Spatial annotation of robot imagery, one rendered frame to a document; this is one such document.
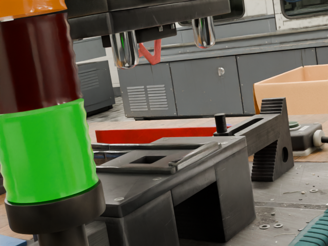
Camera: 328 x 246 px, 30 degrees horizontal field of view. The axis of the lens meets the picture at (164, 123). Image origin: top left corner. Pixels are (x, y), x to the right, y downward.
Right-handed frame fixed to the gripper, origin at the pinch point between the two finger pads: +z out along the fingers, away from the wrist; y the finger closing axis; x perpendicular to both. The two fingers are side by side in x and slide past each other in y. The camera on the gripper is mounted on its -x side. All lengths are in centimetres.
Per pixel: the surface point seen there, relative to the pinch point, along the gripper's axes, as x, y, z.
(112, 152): 16.1, -39.1, -1.0
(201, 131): 2.4, -24.4, 7.1
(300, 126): -11.0, -25.3, 12.6
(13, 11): 21, -75, -20
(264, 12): -206, 396, 96
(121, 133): 10.9, -13.5, 6.0
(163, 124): -1.7, 15.6, 17.6
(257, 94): -82, 162, 75
